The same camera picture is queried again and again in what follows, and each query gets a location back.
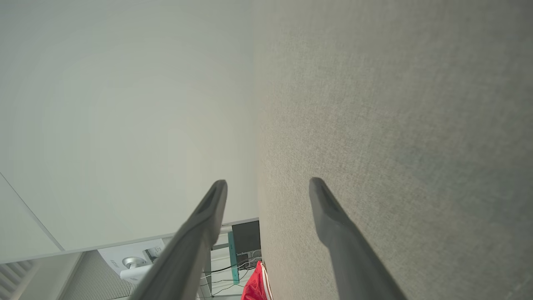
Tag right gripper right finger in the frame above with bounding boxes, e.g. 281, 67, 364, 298
309, 177, 407, 300

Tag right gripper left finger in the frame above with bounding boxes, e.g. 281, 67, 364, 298
130, 180, 228, 300

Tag teal shelf board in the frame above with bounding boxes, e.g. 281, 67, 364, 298
227, 232, 240, 285

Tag white computer monitor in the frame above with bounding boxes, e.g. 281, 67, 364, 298
98, 239, 167, 285

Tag black computer tower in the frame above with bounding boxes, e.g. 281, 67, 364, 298
232, 220, 262, 255

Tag red garment in basket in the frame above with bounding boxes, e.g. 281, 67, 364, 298
241, 261, 268, 300

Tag white slatted blind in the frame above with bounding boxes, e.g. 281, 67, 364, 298
0, 260, 35, 300

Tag black floor cable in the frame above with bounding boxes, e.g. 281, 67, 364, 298
200, 257, 262, 297

